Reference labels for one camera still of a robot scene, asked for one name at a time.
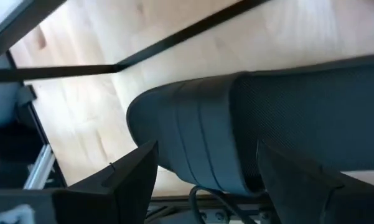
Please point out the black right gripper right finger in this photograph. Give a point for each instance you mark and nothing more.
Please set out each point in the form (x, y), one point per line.
(298, 193)

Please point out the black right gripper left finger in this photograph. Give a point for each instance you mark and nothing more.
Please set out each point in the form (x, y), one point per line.
(121, 193)

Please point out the black rubber slide sandal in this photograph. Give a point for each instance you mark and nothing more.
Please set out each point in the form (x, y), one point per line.
(205, 124)

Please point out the wooden shelf with black frame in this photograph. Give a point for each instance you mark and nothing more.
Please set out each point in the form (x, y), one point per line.
(49, 72)

